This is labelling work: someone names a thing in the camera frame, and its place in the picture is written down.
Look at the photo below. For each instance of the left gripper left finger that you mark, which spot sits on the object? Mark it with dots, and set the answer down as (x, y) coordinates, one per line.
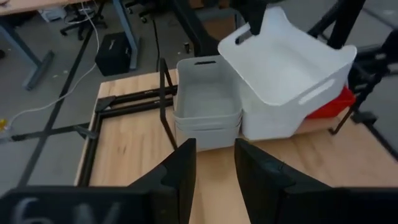
(180, 186)

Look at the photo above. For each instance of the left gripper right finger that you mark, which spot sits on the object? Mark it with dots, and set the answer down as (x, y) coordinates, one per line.
(258, 186)

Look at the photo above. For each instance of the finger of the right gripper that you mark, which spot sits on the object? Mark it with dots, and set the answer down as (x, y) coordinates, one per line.
(256, 17)

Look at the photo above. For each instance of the grey plastic basket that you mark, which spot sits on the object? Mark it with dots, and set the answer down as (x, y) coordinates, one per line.
(208, 138)
(208, 123)
(208, 96)

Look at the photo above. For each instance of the red perforated plastic basket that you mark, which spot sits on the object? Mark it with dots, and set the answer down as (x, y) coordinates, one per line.
(326, 110)
(349, 95)

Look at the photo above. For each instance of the black box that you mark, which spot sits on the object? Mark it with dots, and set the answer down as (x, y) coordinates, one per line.
(112, 54)

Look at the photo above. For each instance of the black office chair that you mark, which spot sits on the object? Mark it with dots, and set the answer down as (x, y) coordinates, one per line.
(82, 21)

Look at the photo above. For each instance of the yellow plug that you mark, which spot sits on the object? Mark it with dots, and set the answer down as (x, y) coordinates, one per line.
(2, 124)

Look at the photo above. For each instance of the wooden desk with grey legs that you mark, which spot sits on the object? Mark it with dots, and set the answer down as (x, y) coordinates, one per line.
(34, 62)

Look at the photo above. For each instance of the white box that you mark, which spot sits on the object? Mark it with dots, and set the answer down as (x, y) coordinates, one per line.
(53, 14)

